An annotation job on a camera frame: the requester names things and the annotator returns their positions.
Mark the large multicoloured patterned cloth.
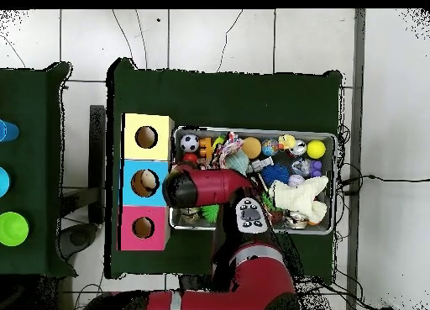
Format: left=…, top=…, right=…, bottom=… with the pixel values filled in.
left=211, top=131, right=244, bottom=164

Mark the wooden box with three holes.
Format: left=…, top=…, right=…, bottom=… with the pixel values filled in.
left=117, top=113, right=176, bottom=252

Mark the mint green waffle cloth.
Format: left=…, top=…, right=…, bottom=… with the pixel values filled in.
left=223, top=148, right=251, bottom=176

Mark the black and white soccer ball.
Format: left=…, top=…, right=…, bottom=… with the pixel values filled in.
left=179, top=134, right=201, bottom=154

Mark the orange foam ball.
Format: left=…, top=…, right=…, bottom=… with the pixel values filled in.
left=240, top=135, right=262, bottom=160

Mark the green spiky ball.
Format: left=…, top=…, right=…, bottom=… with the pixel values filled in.
left=201, top=203, right=221, bottom=223

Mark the blue spiky ball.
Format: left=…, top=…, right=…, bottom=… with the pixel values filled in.
left=260, top=163, right=291, bottom=187

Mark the dark green table cloth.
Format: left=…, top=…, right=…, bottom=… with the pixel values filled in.
left=104, top=57, right=343, bottom=284

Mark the yellow plush toy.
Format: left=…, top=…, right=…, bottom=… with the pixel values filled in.
left=278, top=134, right=297, bottom=150

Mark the cream waffle cloth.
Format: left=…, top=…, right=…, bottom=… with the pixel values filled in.
left=268, top=175, right=330, bottom=225

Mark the yellow tennis ball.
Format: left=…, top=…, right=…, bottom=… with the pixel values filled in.
left=306, top=139, right=328, bottom=160

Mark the green cloth covered side table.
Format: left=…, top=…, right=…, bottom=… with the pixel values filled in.
left=0, top=61, right=78, bottom=279

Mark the blue cup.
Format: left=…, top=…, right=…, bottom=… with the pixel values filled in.
left=0, top=166, right=12, bottom=198
left=0, top=118, right=20, bottom=143

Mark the green cup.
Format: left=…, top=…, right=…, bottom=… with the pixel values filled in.
left=0, top=211, right=30, bottom=247

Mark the shallow wire mesh bin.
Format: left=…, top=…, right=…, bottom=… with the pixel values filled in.
left=169, top=123, right=338, bottom=236

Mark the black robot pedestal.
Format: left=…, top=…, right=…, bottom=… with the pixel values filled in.
left=179, top=274, right=216, bottom=292

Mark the black power cable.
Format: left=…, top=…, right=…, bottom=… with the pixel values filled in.
left=340, top=173, right=430, bottom=187

